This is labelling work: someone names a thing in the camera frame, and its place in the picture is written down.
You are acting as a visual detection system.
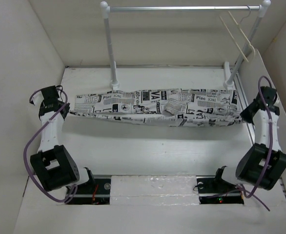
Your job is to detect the newspaper print trousers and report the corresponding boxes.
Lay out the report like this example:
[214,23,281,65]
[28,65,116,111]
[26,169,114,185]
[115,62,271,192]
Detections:
[70,88,243,127]

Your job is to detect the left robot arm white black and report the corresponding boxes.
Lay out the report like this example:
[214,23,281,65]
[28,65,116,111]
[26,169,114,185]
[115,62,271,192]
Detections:
[30,85,96,194]

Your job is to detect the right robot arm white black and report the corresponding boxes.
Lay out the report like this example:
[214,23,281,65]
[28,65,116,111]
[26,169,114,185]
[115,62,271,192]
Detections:
[235,86,286,190]

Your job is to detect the white clothes rack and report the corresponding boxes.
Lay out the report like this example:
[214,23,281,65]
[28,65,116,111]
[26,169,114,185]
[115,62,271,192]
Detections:
[100,0,271,90]

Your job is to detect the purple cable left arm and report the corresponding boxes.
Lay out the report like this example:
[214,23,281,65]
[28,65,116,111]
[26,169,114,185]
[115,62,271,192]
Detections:
[22,89,79,204]

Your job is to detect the beige wire clothes hanger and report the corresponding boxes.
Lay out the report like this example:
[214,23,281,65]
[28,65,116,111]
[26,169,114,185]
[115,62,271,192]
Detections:
[219,6,256,62]

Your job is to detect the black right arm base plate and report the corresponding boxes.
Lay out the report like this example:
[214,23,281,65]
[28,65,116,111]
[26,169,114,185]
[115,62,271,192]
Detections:
[193,175,244,205]

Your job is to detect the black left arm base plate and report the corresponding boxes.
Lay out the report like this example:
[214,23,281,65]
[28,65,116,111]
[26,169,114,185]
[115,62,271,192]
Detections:
[67,175,111,205]

